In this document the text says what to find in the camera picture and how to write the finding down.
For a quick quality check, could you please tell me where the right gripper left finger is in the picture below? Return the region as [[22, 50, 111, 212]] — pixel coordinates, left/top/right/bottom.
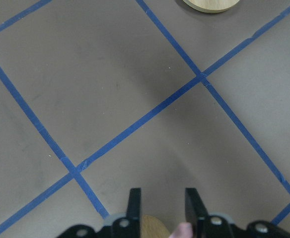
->
[[102, 188, 142, 238]]

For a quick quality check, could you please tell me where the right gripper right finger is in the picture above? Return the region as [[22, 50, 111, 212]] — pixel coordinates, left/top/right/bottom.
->
[[185, 188, 235, 238]]

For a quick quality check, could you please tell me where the pink chopstick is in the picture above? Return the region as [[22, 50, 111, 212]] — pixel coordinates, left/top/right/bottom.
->
[[169, 222, 193, 238]]

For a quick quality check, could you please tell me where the bamboo cup holder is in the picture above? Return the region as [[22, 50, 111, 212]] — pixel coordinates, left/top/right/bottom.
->
[[141, 215, 170, 238]]

